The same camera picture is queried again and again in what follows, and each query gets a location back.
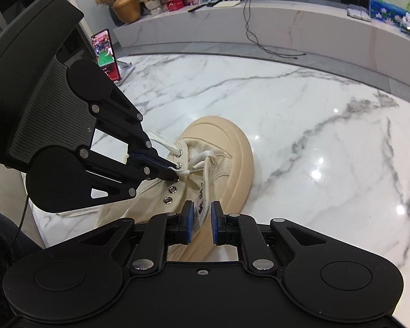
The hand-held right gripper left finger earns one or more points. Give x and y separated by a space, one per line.
190 222

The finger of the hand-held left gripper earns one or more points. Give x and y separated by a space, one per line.
147 155
150 172

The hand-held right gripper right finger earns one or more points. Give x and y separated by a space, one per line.
214 223

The white shoelace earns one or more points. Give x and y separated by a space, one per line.
157 140

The beige canvas shoe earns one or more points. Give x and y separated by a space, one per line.
225 150

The smartphone with lit screen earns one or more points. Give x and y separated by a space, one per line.
104 54

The white phone stand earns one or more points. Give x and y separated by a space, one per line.
125 66

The brown round vase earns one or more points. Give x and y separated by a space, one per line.
125 10

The person's dark trousers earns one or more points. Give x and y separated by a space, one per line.
3 246

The red printed box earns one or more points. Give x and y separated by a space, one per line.
175 5

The pink box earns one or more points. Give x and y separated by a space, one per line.
191 0

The white notebook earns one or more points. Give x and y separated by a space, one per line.
358 13

